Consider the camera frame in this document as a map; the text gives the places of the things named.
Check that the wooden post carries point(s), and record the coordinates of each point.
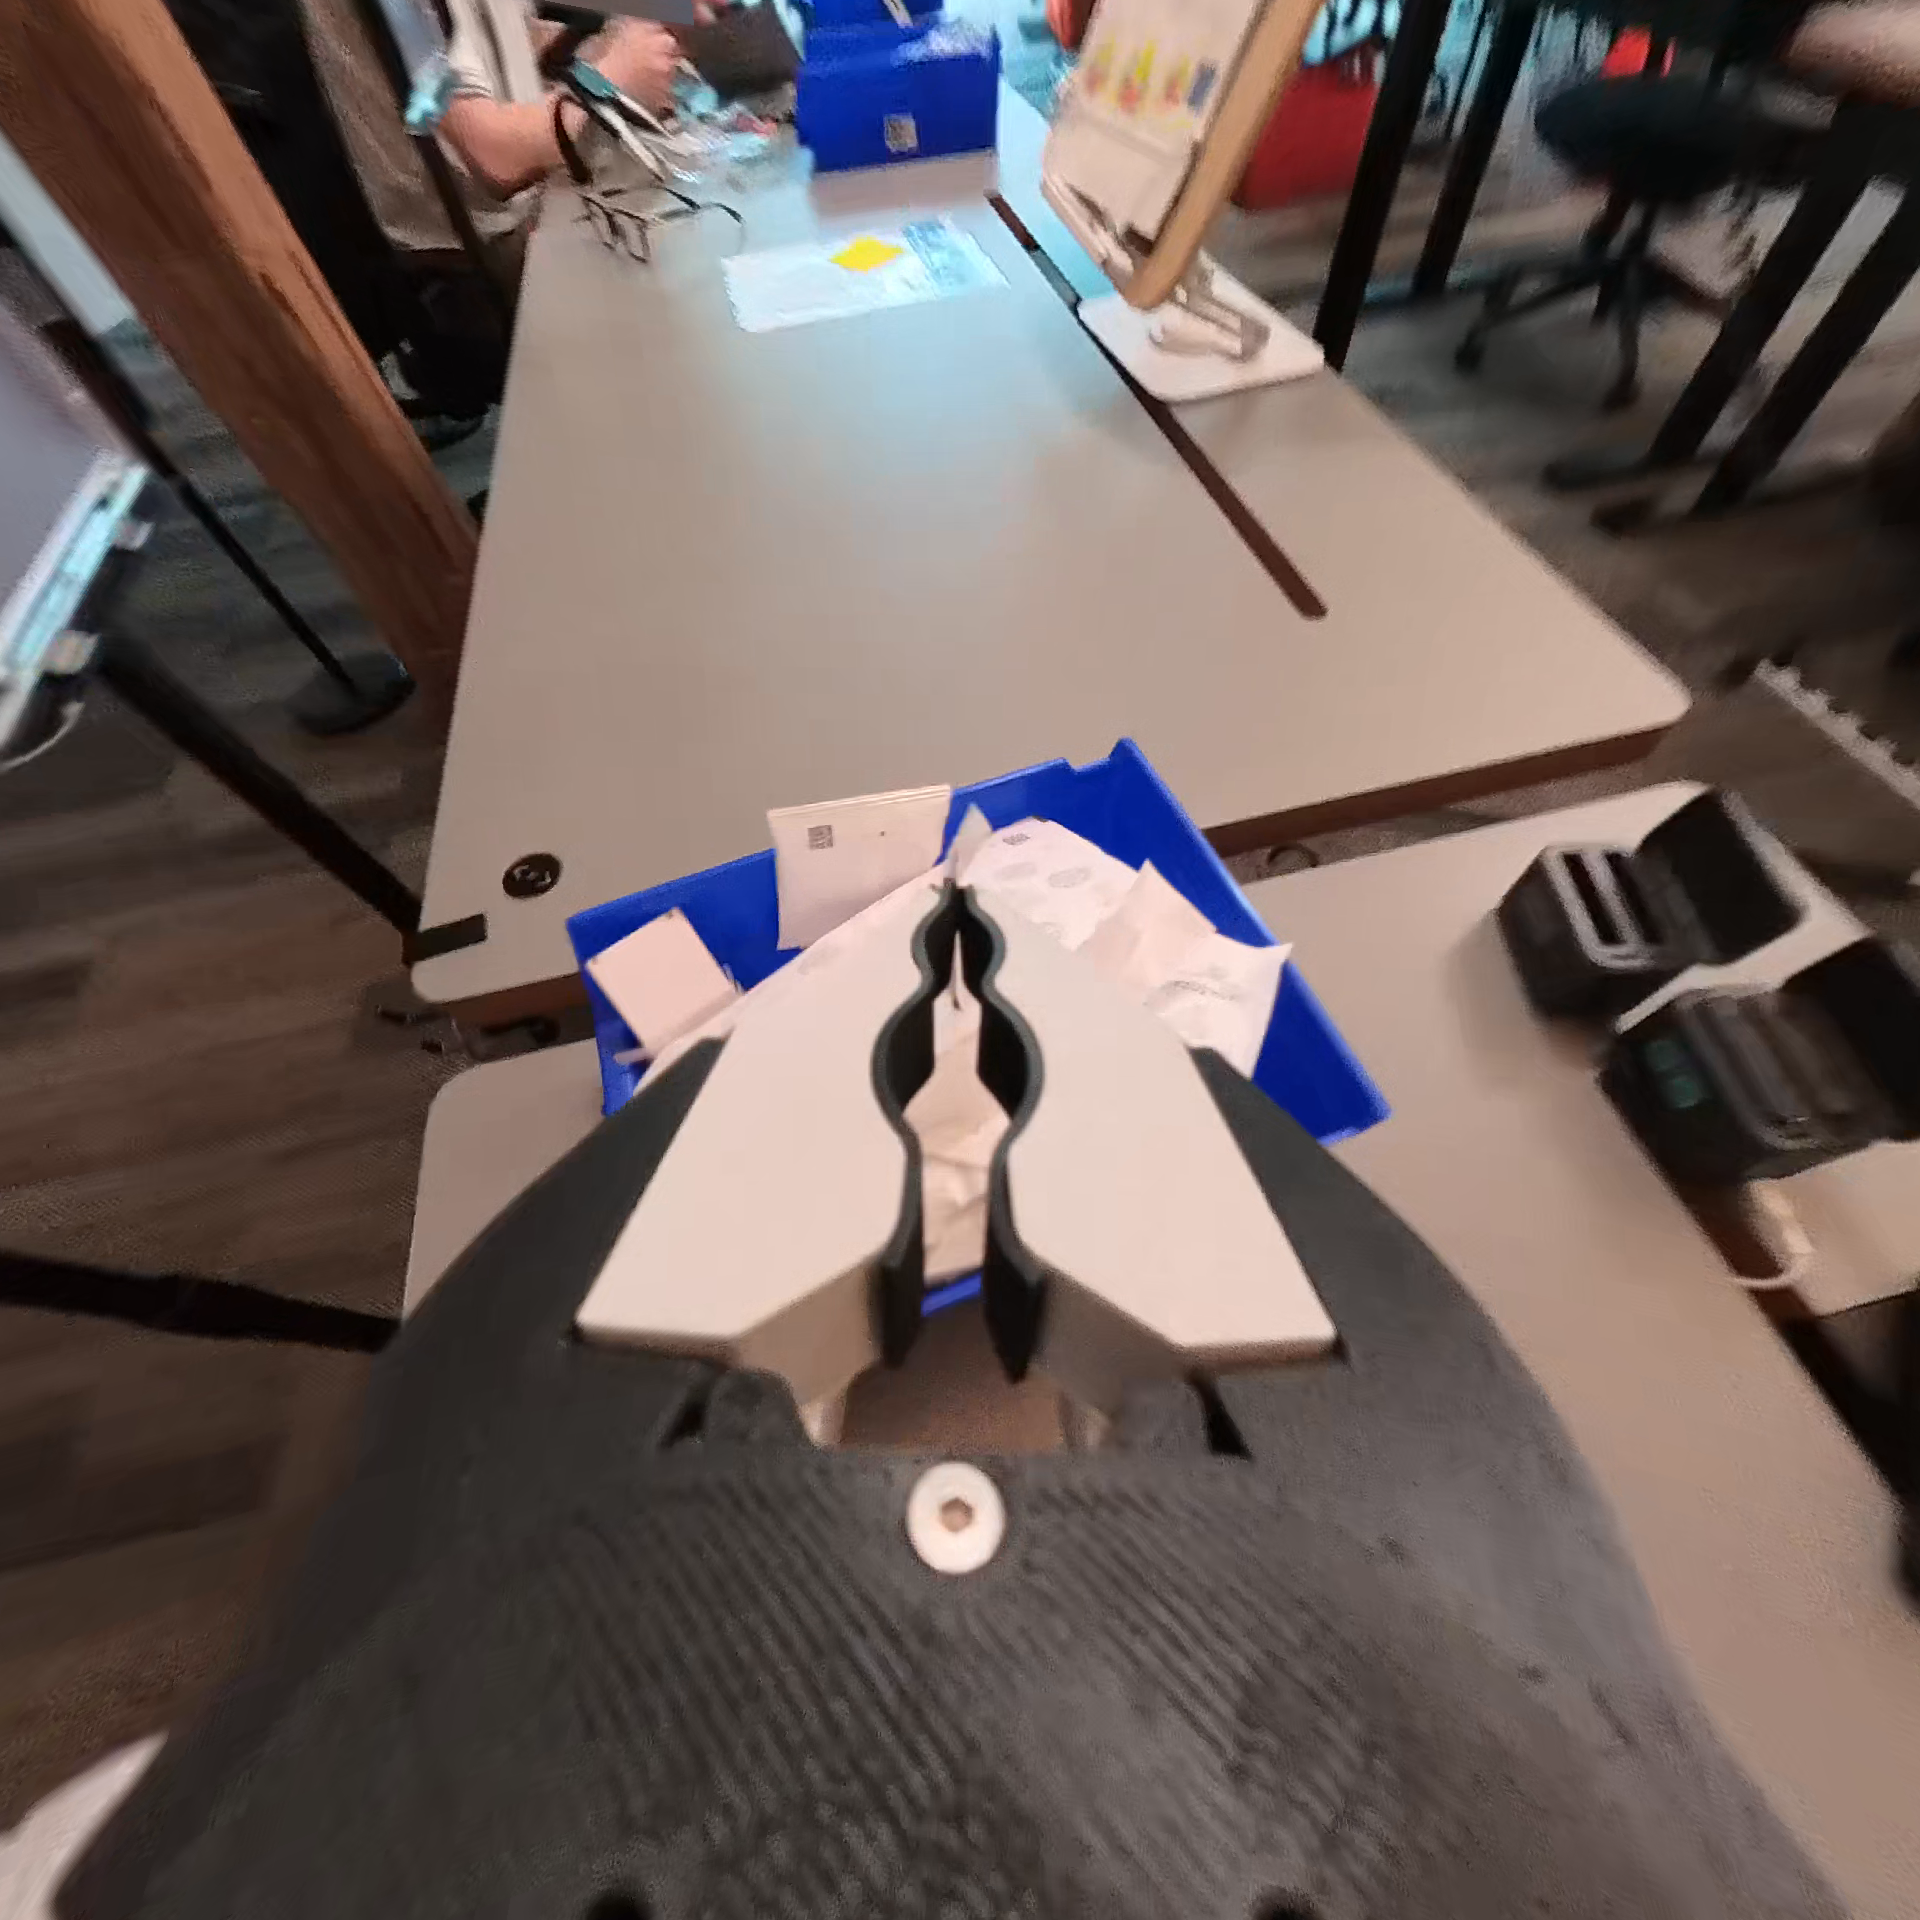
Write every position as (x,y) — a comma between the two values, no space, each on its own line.
(224,299)

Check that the blue plastic bin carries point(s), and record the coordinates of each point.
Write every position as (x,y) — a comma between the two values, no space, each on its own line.
(884,90)
(1328,1089)

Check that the white card with code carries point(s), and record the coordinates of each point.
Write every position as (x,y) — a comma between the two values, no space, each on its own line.
(855,868)

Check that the long dark-legged desk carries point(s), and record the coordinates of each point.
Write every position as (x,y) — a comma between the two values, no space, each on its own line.
(1394,148)

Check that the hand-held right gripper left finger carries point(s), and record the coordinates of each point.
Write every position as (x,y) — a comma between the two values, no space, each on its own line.
(720,1201)

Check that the crumpled white paper heap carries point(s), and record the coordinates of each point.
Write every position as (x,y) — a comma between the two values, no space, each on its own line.
(1049,884)

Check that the paper with yellow note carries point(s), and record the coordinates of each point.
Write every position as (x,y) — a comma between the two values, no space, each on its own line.
(810,293)

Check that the red storage bin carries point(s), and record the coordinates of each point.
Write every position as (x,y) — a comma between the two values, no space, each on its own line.
(1305,135)

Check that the small white packet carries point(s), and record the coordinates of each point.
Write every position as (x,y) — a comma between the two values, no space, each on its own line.
(661,975)

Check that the black office chair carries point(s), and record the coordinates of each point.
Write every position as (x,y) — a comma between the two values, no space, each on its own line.
(1651,135)

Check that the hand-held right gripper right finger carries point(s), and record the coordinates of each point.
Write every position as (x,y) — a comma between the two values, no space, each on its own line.
(1171,1201)

